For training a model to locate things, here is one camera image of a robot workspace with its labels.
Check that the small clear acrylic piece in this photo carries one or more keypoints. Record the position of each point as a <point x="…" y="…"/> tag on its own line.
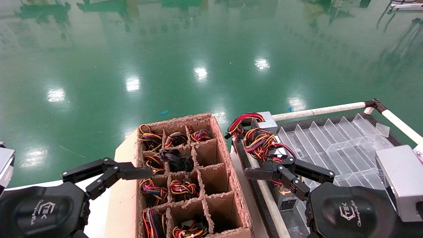
<point x="383" y="129"/>

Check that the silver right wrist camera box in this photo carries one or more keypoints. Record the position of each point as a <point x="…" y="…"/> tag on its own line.
<point x="401" y="181"/>

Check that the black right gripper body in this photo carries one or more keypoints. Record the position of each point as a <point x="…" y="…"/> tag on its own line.
<point x="350" y="215"/>

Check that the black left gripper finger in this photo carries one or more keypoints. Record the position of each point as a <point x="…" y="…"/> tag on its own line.
<point x="132" y="172"/>

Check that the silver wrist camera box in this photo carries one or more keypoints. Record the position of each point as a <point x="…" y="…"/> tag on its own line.
<point x="401" y="181"/>
<point x="6" y="165"/>

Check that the clear acrylic divider tray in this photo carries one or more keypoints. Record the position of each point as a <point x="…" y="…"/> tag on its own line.
<point x="330" y="145"/>

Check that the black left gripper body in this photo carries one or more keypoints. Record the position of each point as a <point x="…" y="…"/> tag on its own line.
<point x="39" y="211"/>

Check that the white rack pipe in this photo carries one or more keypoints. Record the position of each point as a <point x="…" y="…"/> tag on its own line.
<point x="317" y="111"/>
<point x="401" y="125"/>

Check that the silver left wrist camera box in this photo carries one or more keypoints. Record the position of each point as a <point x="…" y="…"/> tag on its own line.
<point x="6" y="165"/>

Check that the white metal bar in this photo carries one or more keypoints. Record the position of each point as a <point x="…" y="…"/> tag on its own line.
<point x="406" y="6"/>

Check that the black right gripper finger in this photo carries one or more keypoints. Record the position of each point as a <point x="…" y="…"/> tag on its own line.
<point x="261" y="172"/>

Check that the black pipe connector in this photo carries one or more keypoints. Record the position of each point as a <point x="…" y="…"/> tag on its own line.
<point x="375" y="104"/>

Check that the red white label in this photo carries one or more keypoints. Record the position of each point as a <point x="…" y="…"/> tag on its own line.
<point x="420" y="153"/>

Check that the brown cardboard divider box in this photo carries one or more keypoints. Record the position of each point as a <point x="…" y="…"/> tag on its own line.
<point x="214" y="180"/>

